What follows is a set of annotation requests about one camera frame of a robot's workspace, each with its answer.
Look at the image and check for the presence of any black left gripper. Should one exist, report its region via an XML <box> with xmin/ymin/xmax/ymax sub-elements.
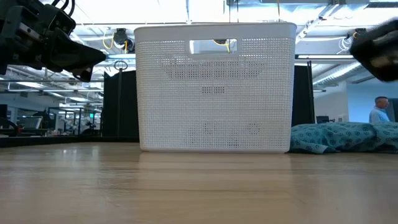
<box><xmin>0</xmin><ymin>0</ymin><xmax>107</xmax><ymax>83</ymax></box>

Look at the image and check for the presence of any white perforated plastic basket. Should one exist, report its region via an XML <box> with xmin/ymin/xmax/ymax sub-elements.
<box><xmin>133</xmin><ymin>22</ymin><xmax>298</xmax><ymax>154</ymax></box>

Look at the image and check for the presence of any black ceiling-mounted device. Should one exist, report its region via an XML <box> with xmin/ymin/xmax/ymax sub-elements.
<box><xmin>113</xmin><ymin>27</ymin><xmax>136</xmax><ymax>54</ymax></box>

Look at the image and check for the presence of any long ceiling light bar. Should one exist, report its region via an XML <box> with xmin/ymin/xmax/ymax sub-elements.
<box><xmin>294</xmin><ymin>54</ymin><xmax>356</xmax><ymax>60</ymax></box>

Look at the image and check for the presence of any black divider panel with feet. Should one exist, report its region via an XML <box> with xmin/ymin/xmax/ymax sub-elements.
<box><xmin>103</xmin><ymin>60</ymin><xmax>316</xmax><ymax>139</ymax></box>

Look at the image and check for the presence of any person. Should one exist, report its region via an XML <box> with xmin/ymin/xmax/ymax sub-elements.
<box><xmin>368</xmin><ymin>96</ymin><xmax>391</xmax><ymax>124</ymax></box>

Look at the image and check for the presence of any teal patterned cloth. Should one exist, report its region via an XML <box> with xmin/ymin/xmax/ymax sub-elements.
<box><xmin>289</xmin><ymin>121</ymin><xmax>398</xmax><ymax>155</ymax></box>

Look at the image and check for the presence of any black ring-topped pole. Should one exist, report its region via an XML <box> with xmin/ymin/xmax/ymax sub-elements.
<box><xmin>113</xmin><ymin>59</ymin><xmax>129</xmax><ymax>138</ymax></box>

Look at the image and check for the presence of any background workstation frame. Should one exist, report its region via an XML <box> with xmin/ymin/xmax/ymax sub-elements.
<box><xmin>46</xmin><ymin>106</ymin><xmax>104</xmax><ymax>137</ymax></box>

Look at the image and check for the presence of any black metal table frame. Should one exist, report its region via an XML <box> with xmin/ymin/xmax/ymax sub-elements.
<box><xmin>0</xmin><ymin>135</ymin><xmax>140</xmax><ymax>148</ymax></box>

